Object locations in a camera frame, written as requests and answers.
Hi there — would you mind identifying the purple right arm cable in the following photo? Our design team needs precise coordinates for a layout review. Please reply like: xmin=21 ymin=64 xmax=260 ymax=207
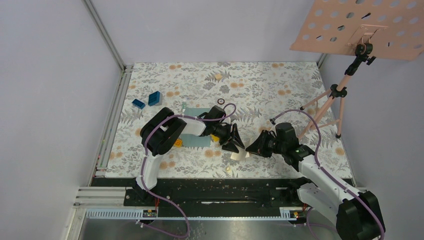
xmin=268 ymin=109 xmax=387 ymax=240

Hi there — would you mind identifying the small orange lego brick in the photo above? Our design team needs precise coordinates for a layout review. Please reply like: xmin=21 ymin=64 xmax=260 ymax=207
xmin=173 ymin=138 xmax=183 ymax=148

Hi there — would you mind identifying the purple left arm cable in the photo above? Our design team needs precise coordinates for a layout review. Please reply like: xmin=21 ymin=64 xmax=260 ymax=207
xmin=135 ymin=102 xmax=237 ymax=239

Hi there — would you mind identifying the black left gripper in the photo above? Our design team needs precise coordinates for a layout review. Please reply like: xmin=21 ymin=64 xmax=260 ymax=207
xmin=211 ymin=122 xmax=245 ymax=154

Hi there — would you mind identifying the yellow rectangular block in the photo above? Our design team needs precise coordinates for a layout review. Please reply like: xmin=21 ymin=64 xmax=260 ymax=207
xmin=210 ymin=134 xmax=220 ymax=142

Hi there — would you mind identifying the teal paper envelope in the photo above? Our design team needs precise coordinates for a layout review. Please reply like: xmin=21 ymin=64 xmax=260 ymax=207
xmin=180 ymin=107 xmax=211 ymax=148

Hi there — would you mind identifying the small blue lego brick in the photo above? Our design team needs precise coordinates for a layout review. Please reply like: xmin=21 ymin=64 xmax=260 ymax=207
xmin=131 ymin=99 xmax=146 ymax=110

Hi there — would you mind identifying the aluminium frame post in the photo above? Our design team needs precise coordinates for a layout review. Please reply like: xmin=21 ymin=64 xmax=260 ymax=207
xmin=82 ymin=0 xmax=127 ymax=71

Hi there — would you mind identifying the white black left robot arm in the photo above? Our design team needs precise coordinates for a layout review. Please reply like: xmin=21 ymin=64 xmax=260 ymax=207
xmin=133 ymin=105 xmax=245 ymax=206

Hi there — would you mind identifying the large blue lego brick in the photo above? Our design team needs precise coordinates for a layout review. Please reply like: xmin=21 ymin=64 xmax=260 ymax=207
xmin=148 ymin=91 xmax=163 ymax=106

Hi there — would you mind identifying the white slotted cable duct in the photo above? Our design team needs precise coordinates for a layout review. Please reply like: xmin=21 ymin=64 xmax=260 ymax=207
xmin=85 ymin=207 xmax=305 ymax=221

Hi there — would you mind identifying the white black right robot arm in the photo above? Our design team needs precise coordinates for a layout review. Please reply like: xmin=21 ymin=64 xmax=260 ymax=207
xmin=246 ymin=122 xmax=385 ymax=240

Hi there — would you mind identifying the tan lined letter paper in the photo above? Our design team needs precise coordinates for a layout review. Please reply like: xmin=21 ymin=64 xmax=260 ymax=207
xmin=230 ymin=147 xmax=250 ymax=161

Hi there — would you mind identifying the green white glue stick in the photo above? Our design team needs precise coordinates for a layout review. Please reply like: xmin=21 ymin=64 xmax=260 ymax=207
xmin=181 ymin=101 xmax=187 ymax=111

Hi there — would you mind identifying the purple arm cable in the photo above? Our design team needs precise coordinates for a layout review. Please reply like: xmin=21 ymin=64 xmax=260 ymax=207
xmin=135 ymin=102 xmax=237 ymax=239
xmin=268 ymin=109 xmax=387 ymax=240

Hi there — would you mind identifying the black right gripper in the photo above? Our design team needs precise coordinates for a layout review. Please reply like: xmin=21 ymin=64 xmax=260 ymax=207
xmin=245 ymin=130 xmax=286 ymax=158

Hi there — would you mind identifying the floral patterned table mat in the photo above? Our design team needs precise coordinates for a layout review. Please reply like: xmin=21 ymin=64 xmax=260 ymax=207
xmin=105 ymin=62 xmax=325 ymax=179

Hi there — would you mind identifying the pink music stand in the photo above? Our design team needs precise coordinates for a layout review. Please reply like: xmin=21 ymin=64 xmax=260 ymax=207
xmin=290 ymin=0 xmax=424 ymax=138

